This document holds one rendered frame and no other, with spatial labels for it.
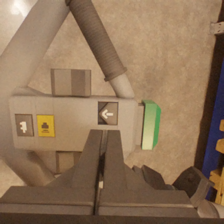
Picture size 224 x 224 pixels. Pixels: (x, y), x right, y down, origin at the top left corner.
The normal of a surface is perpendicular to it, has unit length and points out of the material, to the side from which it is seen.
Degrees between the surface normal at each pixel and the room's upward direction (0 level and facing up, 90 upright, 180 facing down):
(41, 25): 16
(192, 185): 109
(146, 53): 0
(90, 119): 23
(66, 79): 6
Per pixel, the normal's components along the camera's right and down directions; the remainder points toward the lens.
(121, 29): 0.38, 0.25
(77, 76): -0.29, 0.23
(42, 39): 0.40, 0.50
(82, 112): 0.00, 0.25
